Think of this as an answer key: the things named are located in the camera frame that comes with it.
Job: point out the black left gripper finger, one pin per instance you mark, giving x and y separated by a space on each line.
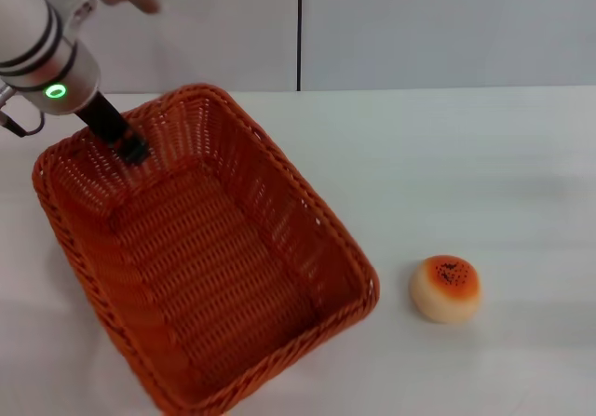
135 151

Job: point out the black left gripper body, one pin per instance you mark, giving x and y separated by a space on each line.
103 119

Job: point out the orange woven wicker basket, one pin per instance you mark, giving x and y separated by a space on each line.
205 258

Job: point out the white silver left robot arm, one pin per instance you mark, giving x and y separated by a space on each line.
42 57

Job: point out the round browned bread bun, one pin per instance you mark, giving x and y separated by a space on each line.
444 288

